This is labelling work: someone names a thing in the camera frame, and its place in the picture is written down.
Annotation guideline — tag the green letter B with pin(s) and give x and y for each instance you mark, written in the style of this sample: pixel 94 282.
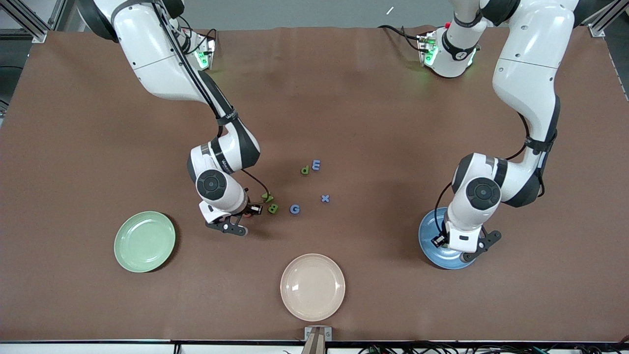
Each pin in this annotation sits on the green letter B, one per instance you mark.
pixel 272 209

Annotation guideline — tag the grey bracket with wooden strip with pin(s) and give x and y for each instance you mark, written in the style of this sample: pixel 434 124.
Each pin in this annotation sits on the grey bracket with wooden strip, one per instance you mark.
pixel 318 339

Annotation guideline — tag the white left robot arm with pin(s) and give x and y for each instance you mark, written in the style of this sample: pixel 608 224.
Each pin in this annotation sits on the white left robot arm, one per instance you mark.
pixel 530 59

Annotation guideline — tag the blue plate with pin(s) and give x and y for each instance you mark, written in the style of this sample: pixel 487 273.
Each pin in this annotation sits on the blue plate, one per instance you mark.
pixel 425 250

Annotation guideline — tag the green letter M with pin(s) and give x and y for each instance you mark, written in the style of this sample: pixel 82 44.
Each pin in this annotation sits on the green letter M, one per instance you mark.
pixel 268 198

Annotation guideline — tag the brown table cover sheet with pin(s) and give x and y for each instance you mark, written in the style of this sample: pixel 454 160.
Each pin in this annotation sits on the brown table cover sheet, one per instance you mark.
pixel 344 98

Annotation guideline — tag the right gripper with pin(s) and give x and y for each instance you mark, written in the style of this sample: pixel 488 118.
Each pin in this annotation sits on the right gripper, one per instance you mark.
pixel 244 210

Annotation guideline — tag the light green plate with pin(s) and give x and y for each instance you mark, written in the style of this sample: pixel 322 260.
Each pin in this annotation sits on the light green plate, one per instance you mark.
pixel 145 242

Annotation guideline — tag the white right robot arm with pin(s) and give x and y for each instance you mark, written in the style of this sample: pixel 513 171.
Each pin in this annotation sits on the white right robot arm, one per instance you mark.
pixel 157 54

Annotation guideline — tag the aluminium frame profile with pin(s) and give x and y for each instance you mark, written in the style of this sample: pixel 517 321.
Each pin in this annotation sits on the aluminium frame profile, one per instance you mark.
pixel 602 24
pixel 29 24

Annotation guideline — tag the blue letter G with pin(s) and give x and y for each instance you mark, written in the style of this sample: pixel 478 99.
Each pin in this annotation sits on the blue letter G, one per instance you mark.
pixel 291 209

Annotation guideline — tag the white table edge rail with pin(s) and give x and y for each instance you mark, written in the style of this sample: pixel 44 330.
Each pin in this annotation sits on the white table edge rail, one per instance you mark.
pixel 98 348

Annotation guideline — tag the beige plate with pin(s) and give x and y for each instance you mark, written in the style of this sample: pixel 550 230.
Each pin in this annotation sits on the beige plate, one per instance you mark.
pixel 312 287

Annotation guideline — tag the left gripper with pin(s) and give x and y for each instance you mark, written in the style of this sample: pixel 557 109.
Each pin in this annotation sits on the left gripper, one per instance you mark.
pixel 441 237

